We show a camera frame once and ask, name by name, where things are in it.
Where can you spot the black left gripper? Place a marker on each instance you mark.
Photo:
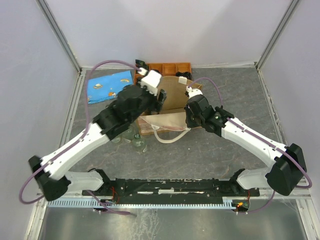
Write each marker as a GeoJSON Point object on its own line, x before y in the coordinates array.
{"type": "Point", "coordinates": [156, 105]}

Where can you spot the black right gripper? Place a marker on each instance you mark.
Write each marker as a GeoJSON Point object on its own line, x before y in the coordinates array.
{"type": "Point", "coordinates": [188, 123]}

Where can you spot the burlap canvas tote bag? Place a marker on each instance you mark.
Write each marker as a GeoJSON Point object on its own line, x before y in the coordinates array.
{"type": "Point", "coordinates": [175, 102]}

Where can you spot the clear soda water bottle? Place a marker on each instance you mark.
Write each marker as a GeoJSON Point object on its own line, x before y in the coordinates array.
{"type": "Point", "coordinates": [129, 134]}

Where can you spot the green soda water bottle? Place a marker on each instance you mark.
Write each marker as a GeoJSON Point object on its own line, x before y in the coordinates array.
{"type": "Point", "coordinates": [139, 143]}

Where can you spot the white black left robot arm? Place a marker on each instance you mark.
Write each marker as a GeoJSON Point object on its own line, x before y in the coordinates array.
{"type": "Point", "coordinates": [52, 172]}

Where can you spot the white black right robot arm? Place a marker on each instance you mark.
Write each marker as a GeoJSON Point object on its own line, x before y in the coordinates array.
{"type": "Point", "coordinates": [284, 165]}

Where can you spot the orange wooden compartment tray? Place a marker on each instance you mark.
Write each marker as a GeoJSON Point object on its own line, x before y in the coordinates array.
{"type": "Point", "coordinates": [170, 69]}

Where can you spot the dark yellow-patterned rolled sock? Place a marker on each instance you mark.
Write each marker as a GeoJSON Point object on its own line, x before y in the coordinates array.
{"type": "Point", "coordinates": [185, 74]}

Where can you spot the dark patterned rolled sock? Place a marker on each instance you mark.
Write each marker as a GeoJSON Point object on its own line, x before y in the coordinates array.
{"type": "Point", "coordinates": [141, 64]}

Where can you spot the blue space-print cloth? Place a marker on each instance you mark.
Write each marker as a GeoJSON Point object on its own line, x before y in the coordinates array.
{"type": "Point", "coordinates": [107, 87]}

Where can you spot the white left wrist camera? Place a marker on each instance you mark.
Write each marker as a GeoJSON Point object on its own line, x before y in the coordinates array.
{"type": "Point", "coordinates": [150, 79]}

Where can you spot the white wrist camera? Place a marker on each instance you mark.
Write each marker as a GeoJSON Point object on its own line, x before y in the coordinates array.
{"type": "Point", "coordinates": [150, 79]}
{"type": "Point", "coordinates": [192, 92]}

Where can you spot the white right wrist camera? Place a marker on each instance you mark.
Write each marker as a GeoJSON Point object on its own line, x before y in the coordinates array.
{"type": "Point", "coordinates": [192, 92]}

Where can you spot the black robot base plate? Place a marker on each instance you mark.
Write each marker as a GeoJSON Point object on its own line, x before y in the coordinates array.
{"type": "Point", "coordinates": [173, 191]}

